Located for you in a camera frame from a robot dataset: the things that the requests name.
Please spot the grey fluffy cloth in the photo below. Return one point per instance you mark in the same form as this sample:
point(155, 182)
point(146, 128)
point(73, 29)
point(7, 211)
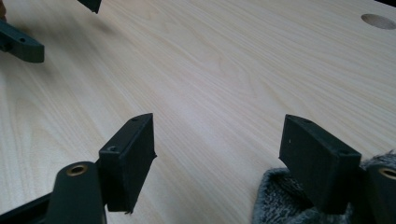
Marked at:
point(277, 199)

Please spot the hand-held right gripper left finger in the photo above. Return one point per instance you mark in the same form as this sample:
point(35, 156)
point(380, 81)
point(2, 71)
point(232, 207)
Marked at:
point(127, 161)

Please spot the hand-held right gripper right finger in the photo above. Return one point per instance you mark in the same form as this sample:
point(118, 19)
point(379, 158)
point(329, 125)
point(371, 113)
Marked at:
point(317, 161)

